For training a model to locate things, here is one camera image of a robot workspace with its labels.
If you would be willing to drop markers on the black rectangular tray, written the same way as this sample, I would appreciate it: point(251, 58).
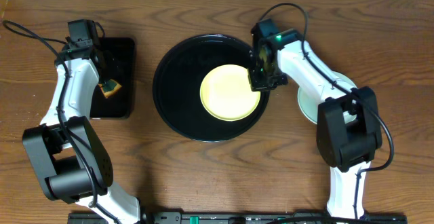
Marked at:
point(121, 55)

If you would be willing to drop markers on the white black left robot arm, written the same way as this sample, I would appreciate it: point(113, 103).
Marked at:
point(69, 160)

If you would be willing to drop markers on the yellow plate with sauce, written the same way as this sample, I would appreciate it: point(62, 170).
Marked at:
point(225, 93)

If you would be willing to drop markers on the yellow green scrub sponge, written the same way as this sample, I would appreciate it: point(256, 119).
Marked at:
point(109, 87)

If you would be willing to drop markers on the light green clean plate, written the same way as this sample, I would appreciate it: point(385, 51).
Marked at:
point(307, 104)

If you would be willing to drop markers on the round black tray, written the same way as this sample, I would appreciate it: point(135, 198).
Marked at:
point(177, 82)

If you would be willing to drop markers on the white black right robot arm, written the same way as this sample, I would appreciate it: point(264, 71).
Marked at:
point(347, 133)

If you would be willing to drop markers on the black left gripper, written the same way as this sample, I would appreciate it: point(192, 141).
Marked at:
point(110, 66)

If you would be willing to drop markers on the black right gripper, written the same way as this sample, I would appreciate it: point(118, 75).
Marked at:
point(257, 85)

